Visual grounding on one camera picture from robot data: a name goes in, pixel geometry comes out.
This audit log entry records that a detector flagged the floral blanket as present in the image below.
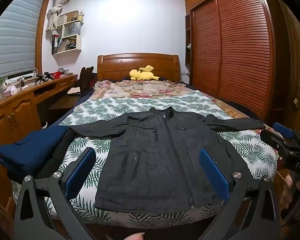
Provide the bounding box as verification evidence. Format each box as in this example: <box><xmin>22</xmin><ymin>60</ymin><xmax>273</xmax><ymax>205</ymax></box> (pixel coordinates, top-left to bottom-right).
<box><xmin>91</xmin><ymin>79</ymin><xmax>278</xmax><ymax>155</ymax></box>

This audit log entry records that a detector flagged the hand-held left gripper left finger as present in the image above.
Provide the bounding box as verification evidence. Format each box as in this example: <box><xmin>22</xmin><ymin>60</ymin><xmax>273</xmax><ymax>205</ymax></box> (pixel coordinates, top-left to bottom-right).
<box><xmin>14</xmin><ymin>147</ymin><xmax>97</xmax><ymax>240</ymax></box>

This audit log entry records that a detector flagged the wooden slatted wardrobe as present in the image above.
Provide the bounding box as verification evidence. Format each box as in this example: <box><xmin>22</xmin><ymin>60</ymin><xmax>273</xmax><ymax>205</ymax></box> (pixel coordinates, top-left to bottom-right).
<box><xmin>184</xmin><ymin>0</ymin><xmax>290</xmax><ymax>125</ymax></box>

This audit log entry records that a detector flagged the white wall shelf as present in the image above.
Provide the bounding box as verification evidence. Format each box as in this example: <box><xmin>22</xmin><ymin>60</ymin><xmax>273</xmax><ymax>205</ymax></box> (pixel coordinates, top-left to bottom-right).
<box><xmin>46</xmin><ymin>10</ymin><xmax>84</xmax><ymax>55</ymax></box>

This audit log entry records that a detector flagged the folded navy blue garment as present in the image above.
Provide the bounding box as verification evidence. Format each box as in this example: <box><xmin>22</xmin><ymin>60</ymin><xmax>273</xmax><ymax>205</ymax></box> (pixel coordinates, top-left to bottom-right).
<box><xmin>0</xmin><ymin>125</ymin><xmax>69</xmax><ymax>178</ymax></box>

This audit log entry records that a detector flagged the leaf-print blanket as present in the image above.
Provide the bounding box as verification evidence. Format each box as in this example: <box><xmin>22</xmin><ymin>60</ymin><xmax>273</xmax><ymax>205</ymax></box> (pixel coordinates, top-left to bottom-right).
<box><xmin>11</xmin><ymin>91</ymin><xmax>278</xmax><ymax>228</ymax></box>

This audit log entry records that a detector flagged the wooden desk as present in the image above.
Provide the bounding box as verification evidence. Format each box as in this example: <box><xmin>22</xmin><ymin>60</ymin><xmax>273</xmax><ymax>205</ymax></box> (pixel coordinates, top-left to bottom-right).
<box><xmin>0</xmin><ymin>74</ymin><xmax>78</xmax><ymax>205</ymax></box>

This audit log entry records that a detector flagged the grey window blind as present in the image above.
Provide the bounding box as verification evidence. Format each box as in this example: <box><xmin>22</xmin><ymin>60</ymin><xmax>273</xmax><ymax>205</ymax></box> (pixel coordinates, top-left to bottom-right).
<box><xmin>0</xmin><ymin>0</ymin><xmax>47</xmax><ymax>80</ymax></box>

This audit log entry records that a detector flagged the person's left hand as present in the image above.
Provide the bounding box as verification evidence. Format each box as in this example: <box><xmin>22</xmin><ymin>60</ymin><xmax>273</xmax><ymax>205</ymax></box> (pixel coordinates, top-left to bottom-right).
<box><xmin>125</xmin><ymin>232</ymin><xmax>146</xmax><ymax>240</ymax></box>

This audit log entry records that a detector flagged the yellow plush toy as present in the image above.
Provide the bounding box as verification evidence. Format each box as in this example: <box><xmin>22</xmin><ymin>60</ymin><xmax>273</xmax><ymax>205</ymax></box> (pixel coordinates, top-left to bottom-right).
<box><xmin>129</xmin><ymin>65</ymin><xmax>158</xmax><ymax>81</ymax></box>

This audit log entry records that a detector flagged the white paper bag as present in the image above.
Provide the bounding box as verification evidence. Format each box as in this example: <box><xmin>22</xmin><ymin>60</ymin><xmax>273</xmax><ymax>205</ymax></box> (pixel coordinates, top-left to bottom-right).
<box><xmin>62</xmin><ymin>21</ymin><xmax>82</xmax><ymax>37</ymax></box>

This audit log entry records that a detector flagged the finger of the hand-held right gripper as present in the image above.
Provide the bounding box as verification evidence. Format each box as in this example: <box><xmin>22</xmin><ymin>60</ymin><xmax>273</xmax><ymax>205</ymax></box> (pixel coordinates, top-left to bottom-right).
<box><xmin>273</xmin><ymin>122</ymin><xmax>295</xmax><ymax>138</ymax></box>

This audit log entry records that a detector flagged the dark chair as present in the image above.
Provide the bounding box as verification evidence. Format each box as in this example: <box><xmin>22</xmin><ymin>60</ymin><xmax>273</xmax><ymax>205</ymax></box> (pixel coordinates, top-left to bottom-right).
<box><xmin>79</xmin><ymin>66</ymin><xmax>94</xmax><ymax>92</ymax></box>

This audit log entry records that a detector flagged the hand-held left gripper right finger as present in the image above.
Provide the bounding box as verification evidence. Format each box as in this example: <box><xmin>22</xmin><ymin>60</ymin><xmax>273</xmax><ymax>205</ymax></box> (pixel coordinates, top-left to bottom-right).
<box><xmin>199</xmin><ymin>148</ymin><xmax>282</xmax><ymax>240</ymax></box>

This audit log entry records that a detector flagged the tied beige curtain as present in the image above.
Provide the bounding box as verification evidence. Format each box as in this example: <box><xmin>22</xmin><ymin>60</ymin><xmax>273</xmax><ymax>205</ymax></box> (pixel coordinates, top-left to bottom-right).
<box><xmin>47</xmin><ymin>0</ymin><xmax>68</xmax><ymax>30</ymax></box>

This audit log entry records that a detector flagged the row of books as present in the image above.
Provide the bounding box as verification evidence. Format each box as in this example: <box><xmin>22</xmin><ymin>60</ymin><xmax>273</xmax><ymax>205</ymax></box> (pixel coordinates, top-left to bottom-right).
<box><xmin>52</xmin><ymin>34</ymin><xmax>78</xmax><ymax>54</ymax></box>

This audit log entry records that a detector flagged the pink tissue box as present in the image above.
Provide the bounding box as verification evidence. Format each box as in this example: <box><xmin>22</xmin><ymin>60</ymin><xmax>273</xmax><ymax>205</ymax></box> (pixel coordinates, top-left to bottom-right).
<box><xmin>4</xmin><ymin>85</ymin><xmax>18</xmax><ymax>97</ymax></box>

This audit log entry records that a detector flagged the black jacket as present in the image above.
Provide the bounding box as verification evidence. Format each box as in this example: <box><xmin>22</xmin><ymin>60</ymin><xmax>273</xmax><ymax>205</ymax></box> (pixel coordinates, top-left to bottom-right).
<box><xmin>69</xmin><ymin>106</ymin><xmax>265</xmax><ymax>209</ymax></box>

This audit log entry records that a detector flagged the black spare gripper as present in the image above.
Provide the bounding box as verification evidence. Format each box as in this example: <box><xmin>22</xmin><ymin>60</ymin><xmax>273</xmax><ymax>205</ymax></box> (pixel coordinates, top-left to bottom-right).
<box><xmin>35</xmin><ymin>71</ymin><xmax>53</xmax><ymax>84</ymax></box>

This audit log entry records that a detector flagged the folded black garment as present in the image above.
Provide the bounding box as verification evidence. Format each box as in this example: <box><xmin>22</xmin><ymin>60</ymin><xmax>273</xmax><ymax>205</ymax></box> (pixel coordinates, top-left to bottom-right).
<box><xmin>7</xmin><ymin>130</ymin><xmax>77</xmax><ymax>180</ymax></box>

